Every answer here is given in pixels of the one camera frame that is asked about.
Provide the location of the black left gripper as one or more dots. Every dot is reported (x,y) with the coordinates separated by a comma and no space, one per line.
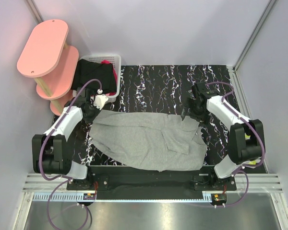
(90,120)

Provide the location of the grey t shirt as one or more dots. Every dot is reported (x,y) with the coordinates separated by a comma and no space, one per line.
(149,141)

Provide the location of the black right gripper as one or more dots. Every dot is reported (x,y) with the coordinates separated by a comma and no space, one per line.
(189,103)

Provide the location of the pink three tier shelf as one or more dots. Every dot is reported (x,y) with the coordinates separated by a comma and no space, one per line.
(50,62)

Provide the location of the black t shirt in basket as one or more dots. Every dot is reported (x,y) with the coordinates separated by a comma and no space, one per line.
(84,72)

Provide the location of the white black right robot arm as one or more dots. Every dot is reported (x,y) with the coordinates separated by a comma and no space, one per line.
(239,150)

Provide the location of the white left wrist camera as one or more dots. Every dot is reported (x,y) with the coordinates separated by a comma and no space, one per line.
(100,101)

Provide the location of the white perforated plastic basket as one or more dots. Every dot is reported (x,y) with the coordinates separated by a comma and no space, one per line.
(115,59)

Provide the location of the aluminium frame rail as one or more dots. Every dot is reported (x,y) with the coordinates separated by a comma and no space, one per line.
(257,204)

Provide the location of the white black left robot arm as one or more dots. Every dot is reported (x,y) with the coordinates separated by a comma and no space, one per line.
(51,152)

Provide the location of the green picture book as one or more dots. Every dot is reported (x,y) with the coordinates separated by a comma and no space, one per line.
(250,162)

